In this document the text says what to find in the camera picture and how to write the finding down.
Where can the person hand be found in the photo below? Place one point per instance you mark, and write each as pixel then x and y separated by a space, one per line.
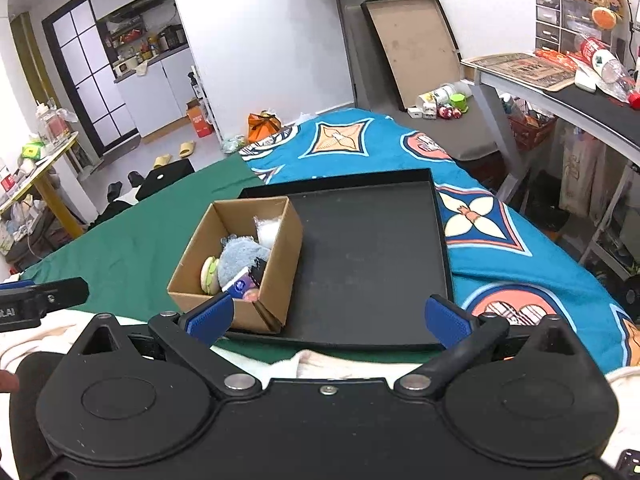
pixel 9 382

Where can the grey bench mat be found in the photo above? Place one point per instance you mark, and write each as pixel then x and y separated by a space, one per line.
pixel 465 139

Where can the yellow slipper left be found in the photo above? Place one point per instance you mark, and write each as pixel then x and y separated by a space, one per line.
pixel 162 160

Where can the hamburger plush toy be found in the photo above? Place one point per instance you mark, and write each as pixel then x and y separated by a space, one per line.
pixel 209 276

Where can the yellow slipper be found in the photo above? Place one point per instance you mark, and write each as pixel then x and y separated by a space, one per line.
pixel 186 149
pixel 162 160

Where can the green cup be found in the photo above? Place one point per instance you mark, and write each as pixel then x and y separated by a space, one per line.
pixel 460 102

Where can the white tote bag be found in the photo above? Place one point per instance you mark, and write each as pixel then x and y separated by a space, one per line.
pixel 583 158

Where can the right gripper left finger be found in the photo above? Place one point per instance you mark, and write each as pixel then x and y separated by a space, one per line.
pixel 187 339

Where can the blue tissue pack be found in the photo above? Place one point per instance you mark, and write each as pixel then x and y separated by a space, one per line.
pixel 243 286

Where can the orange bag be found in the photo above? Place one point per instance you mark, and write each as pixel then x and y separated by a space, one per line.
pixel 262 125

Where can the yellow side table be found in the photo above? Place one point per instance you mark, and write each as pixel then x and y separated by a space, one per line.
pixel 39 179

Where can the black shallow tray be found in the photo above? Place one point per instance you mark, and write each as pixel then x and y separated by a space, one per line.
pixel 372 253

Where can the grey fluffy plush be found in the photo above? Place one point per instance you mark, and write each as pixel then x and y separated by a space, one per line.
pixel 237 253

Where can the clear crinkled plastic bag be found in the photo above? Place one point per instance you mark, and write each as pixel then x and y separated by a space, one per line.
pixel 267 231

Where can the black white stitched plush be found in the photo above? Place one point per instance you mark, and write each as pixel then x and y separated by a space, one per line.
pixel 257 271

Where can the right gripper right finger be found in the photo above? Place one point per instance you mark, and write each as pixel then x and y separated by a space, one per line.
pixel 467 339

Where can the yellow slipper right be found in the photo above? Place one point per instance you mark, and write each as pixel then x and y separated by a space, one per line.
pixel 186 149

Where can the black laptop bag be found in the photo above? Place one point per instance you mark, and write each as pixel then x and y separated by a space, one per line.
pixel 164 176

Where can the brown cardboard box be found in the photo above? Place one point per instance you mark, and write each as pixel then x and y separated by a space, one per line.
pixel 268 314

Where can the plastic bottle red cap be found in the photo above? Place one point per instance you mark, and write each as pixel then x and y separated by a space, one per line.
pixel 613 78

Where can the grey desk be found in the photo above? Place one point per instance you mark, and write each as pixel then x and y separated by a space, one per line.
pixel 613 123

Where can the green cloth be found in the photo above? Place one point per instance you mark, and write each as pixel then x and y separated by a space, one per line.
pixel 128 260

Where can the brown framed board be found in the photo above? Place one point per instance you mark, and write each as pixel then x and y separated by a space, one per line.
pixel 418 44

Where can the red plastic basket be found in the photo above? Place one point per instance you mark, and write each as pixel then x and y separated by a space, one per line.
pixel 530 133

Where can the red orange carton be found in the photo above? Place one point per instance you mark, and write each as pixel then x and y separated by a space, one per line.
pixel 198 120

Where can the blue patterned blanket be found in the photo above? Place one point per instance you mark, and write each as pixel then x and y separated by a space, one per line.
pixel 499 261

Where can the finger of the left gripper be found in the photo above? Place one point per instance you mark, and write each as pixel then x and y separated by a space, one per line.
pixel 16 284

